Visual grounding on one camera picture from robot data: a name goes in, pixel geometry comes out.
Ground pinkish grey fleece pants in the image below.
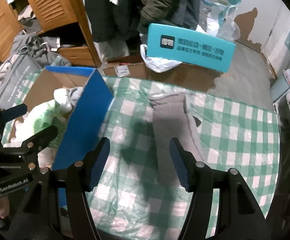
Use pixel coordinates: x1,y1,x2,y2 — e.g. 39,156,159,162
148,92,207,187

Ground brown cardboard box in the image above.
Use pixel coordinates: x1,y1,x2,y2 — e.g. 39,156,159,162
103,55,222,92

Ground clear blue plastic bag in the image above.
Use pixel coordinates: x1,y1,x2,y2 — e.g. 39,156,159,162
199,0,241,42

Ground green checkered tablecloth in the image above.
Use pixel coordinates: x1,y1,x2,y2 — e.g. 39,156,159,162
86,77,280,239

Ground grey clothes pile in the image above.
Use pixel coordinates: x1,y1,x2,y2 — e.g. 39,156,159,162
10,31,72,67

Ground dark hanging jackets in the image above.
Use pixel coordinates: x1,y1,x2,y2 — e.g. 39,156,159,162
84,0,200,43

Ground light green sock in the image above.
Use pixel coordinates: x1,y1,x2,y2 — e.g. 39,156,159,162
30,99,66,148

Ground white blue patterned sock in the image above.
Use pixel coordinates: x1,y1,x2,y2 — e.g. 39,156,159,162
4,112,35,147

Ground white plastic bag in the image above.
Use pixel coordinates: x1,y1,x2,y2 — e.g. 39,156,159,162
140,44,182,73

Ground blue cardboard box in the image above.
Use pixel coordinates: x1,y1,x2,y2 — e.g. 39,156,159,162
14,66,113,170

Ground teal shoe box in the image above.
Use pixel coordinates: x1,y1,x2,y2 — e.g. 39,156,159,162
146,23,236,73

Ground grey knit sock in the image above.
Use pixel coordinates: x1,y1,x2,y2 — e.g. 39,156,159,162
53,87,84,114

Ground wooden louvered cabinet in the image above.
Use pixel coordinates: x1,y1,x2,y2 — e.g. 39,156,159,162
0,0,101,67

